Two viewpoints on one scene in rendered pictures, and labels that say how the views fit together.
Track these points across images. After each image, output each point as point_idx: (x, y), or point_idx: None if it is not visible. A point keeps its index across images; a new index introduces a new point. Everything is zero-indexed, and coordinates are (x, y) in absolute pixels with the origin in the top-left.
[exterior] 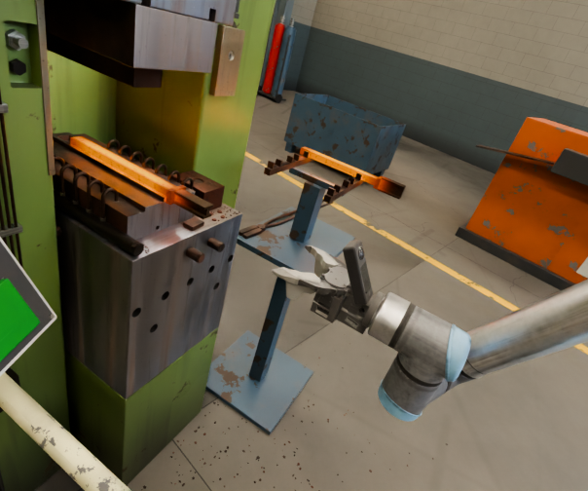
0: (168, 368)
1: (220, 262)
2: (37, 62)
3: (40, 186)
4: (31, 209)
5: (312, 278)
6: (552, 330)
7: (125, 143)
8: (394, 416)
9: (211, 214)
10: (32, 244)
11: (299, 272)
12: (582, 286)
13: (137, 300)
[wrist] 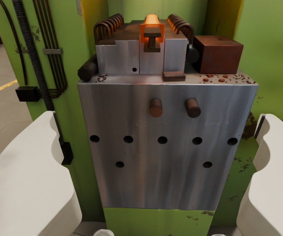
0: (146, 210)
1: (212, 139)
2: None
3: (74, 23)
4: (70, 40)
5: (20, 205)
6: None
7: (205, 33)
8: None
9: (209, 75)
10: (74, 68)
11: (46, 146)
12: None
13: (93, 127)
